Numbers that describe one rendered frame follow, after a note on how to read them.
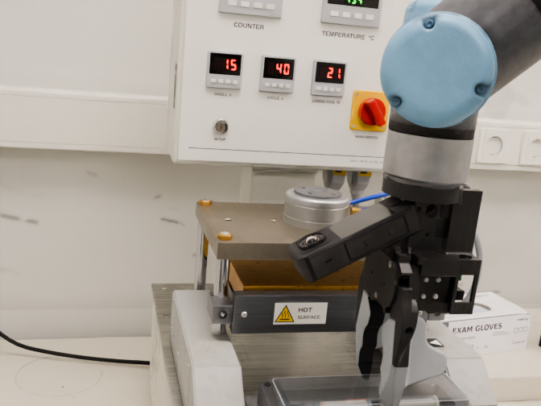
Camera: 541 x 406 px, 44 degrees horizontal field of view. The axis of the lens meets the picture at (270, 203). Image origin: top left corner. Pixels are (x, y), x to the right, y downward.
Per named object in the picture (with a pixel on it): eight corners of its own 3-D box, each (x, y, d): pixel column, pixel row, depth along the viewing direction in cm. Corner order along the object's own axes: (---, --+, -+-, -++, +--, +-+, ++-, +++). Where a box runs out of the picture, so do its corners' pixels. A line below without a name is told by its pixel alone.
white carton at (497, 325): (390, 333, 129) (396, 298, 127) (483, 323, 138) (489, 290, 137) (429, 362, 118) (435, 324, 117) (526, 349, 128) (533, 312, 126)
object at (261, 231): (186, 251, 95) (192, 162, 92) (387, 254, 103) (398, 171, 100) (212, 321, 72) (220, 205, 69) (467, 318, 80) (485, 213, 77)
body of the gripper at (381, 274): (472, 323, 60) (496, 193, 57) (384, 323, 58) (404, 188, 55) (434, 292, 67) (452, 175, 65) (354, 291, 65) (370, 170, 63)
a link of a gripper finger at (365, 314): (408, 379, 68) (431, 305, 64) (354, 380, 67) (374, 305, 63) (398, 358, 71) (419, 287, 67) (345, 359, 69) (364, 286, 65)
